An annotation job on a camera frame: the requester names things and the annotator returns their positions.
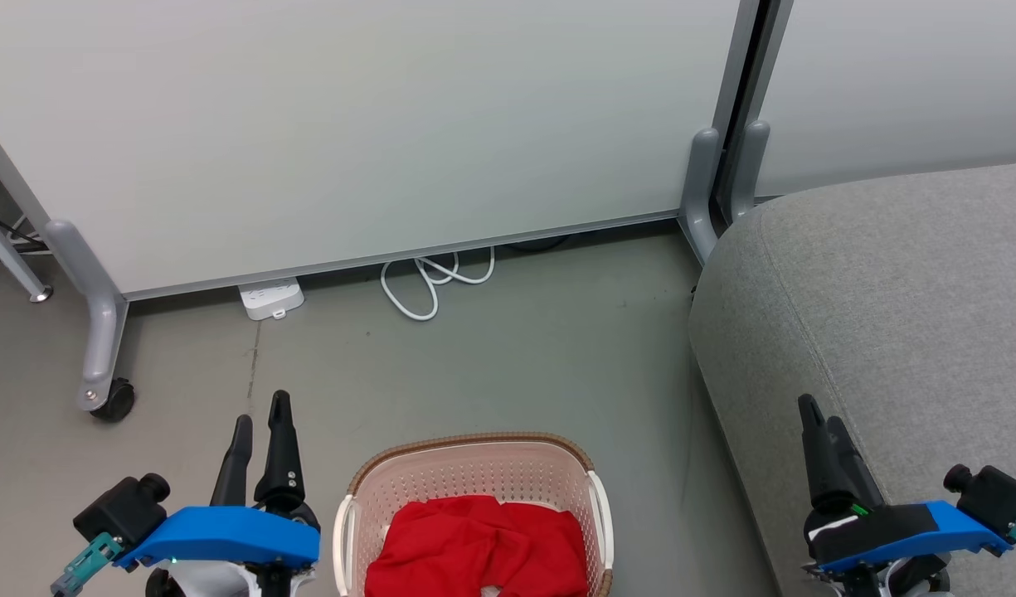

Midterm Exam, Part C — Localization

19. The black caster wheel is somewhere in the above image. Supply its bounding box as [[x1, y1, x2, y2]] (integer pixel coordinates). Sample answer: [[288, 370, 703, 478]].
[[90, 378, 136, 423]]

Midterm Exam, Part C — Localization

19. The thin black cable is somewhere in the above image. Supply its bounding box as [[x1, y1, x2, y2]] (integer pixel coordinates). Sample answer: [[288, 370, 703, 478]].
[[0, 214, 46, 260]]

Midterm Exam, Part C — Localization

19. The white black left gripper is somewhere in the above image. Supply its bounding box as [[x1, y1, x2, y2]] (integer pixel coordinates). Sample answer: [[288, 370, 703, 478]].
[[147, 391, 319, 597]]

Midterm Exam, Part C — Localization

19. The grey metal stand leg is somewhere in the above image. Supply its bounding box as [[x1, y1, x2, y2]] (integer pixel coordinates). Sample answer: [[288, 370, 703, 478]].
[[0, 199, 55, 304]]

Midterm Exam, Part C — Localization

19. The long grey partition foot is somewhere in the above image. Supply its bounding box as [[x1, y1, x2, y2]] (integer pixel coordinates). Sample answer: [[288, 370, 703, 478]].
[[45, 219, 130, 414]]

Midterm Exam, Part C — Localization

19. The grey fabric sofa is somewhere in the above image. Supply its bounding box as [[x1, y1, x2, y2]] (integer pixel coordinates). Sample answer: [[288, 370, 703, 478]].
[[688, 162, 1016, 597]]

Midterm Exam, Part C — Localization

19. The white coiled power cable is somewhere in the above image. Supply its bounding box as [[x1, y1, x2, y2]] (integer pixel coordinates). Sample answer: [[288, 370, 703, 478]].
[[381, 246, 496, 322]]

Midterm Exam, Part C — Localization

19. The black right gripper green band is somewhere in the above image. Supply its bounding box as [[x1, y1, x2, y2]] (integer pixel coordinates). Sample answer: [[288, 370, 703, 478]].
[[798, 394, 955, 597]]

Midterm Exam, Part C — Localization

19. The white power strip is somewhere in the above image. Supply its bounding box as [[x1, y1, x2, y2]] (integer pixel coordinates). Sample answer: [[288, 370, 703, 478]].
[[238, 279, 305, 322]]

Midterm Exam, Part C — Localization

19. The wide white partition panel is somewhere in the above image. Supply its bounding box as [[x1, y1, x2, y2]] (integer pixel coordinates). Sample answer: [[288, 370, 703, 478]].
[[0, 0, 763, 302]]

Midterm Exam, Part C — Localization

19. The red cloth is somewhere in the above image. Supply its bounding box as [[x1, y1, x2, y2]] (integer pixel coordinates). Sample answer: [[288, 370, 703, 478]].
[[364, 495, 591, 597]]

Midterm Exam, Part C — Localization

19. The beige plastic laundry basket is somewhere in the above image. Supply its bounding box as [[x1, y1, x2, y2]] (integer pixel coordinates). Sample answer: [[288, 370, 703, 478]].
[[333, 431, 615, 597]]

